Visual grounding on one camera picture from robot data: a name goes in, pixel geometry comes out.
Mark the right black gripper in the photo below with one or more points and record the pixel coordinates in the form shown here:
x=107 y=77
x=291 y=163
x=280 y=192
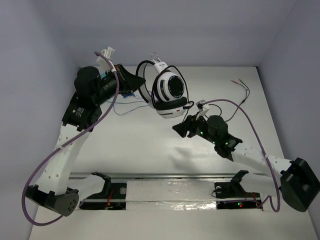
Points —
x=182 y=128

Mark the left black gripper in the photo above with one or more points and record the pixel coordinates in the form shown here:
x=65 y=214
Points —
x=120 y=78

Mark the white black headphones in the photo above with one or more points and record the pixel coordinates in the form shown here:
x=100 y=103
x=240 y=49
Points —
x=166 y=96

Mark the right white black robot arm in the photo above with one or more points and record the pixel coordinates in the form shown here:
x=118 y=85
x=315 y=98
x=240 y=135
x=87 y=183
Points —
x=290 y=180

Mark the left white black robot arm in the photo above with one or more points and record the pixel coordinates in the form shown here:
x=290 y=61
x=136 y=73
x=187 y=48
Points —
x=92 y=89

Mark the teal white headphones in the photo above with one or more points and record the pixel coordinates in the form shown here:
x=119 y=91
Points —
x=104 y=75

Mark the white foil-covered block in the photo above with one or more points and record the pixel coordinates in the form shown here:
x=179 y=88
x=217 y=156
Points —
x=170 y=195

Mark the blue earphones with cable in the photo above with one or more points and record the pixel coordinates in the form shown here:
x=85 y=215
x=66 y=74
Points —
x=128 y=104

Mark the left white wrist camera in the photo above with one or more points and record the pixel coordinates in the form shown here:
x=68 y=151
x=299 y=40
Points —
x=104 y=59

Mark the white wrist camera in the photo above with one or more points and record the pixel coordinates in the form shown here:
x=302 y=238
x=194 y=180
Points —
x=104 y=59
x=203 y=108

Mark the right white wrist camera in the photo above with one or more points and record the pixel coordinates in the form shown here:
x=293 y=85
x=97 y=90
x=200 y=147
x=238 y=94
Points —
x=203 y=108

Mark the aluminium rail front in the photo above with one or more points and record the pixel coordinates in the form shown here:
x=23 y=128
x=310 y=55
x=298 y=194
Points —
x=141 y=176

